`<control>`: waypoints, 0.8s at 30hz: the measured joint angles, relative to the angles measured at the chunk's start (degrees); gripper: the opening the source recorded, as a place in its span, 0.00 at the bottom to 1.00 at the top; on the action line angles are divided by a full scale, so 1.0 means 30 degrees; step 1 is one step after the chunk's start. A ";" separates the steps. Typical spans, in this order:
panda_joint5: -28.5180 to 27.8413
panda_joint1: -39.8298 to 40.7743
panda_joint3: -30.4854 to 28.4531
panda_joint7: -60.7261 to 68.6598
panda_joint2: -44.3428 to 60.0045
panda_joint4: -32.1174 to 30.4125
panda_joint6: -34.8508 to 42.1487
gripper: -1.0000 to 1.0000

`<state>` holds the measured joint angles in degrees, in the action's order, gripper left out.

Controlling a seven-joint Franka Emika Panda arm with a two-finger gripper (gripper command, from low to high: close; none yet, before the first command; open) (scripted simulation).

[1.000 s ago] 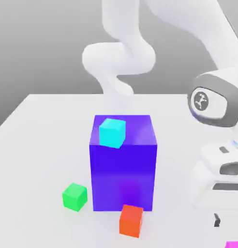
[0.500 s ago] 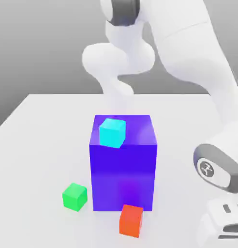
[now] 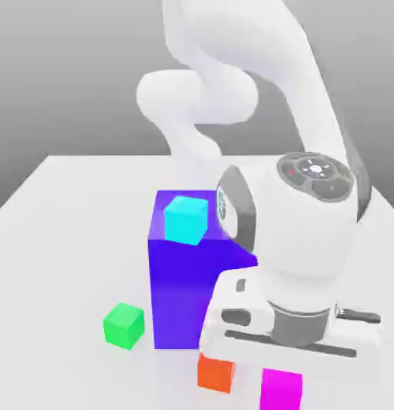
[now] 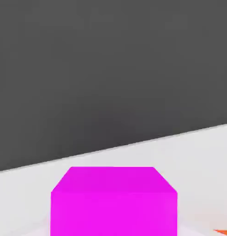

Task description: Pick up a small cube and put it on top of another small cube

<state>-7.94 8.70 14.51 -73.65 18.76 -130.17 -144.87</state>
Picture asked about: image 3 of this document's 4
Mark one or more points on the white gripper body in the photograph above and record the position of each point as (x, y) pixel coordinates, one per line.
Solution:
(328, 365)

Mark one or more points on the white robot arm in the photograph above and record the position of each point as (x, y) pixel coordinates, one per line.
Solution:
(299, 224)

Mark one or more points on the small magenta cube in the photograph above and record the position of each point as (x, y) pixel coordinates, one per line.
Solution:
(280, 390)

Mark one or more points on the small orange cube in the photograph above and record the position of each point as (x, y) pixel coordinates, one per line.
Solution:
(214, 374)

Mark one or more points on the small cyan cube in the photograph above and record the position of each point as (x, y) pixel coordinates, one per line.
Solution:
(184, 221)

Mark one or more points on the small green cube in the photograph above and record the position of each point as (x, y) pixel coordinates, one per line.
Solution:
(123, 325)

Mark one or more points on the large blue box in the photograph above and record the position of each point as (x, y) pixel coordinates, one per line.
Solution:
(181, 288)

